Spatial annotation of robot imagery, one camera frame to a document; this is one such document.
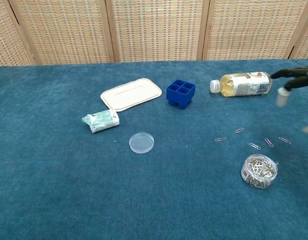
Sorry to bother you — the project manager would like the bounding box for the clear container of paperclips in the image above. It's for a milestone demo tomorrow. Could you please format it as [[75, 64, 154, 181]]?
[[240, 153, 279, 190]]

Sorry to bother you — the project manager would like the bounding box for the woven folding screen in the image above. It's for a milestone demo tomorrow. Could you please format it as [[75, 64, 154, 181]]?
[[0, 0, 308, 67]]

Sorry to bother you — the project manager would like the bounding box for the white rectangular lid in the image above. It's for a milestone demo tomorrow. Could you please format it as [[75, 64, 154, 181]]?
[[100, 77, 163, 113]]

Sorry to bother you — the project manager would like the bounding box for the clear round plastic dish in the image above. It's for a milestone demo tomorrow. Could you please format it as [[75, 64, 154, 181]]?
[[128, 132, 155, 154]]

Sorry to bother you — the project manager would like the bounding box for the green patterned tissue pack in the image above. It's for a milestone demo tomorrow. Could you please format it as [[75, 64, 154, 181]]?
[[81, 109, 121, 134]]

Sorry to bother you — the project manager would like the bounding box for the blue felt table cover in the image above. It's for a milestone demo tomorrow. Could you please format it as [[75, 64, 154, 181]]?
[[0, 58, 308, 240]]

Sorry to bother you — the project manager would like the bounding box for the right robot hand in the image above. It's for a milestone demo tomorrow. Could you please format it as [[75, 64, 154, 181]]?
[[270, 65, 308, 135]]

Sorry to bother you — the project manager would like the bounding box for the blue four-compartment box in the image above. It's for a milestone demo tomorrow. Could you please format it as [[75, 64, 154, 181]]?
[[165, 79, 197, 110]]

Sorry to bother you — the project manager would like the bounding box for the tea bottle with white cap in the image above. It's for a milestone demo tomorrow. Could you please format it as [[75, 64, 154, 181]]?
[[209, 71, 273, 98]]

